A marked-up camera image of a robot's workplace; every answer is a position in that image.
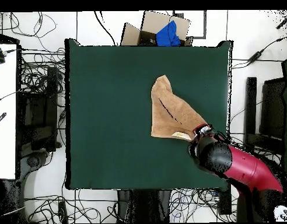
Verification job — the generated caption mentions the tan terry towel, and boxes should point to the tan terry towel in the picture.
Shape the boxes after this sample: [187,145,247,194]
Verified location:
[150,74,208,142]

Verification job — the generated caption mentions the black upright stand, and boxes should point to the black upright stand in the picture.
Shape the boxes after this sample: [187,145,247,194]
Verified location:
[243,76,257,152]

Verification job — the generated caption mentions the small black box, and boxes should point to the small black box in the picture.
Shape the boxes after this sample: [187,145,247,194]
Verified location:
[219,184,232,215]

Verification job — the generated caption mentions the dark green table cloth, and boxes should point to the dark green table cloth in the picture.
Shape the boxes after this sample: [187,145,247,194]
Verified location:
[64,38,233,190]

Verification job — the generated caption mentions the blue garment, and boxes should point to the blue garment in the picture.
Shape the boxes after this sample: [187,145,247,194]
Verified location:
[155,20,181,47]

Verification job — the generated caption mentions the open cardboard box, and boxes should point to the open cardboard box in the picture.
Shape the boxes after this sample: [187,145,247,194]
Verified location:
[120,10,194,47]

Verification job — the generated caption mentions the black power strip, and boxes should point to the black power strip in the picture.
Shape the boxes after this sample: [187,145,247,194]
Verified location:
[58,201,68,224]

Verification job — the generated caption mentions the black equipment rack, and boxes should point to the black equipment rack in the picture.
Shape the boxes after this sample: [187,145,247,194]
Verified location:
[18,66,61,152]

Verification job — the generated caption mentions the black round floor foot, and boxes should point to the black round floor foot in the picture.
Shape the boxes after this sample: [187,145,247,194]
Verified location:
[26,154,43,168]

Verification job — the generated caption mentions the white desk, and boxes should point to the white desk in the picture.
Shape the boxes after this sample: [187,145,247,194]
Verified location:
[0,43,18,180]

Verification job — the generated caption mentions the black power adapter with cable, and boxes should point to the black power adapter with cable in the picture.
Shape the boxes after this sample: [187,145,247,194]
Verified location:
[232,34,287,69]

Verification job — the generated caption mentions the thick black cable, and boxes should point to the thick black cable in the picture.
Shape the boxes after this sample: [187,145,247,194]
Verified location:
[93,10,117,46]

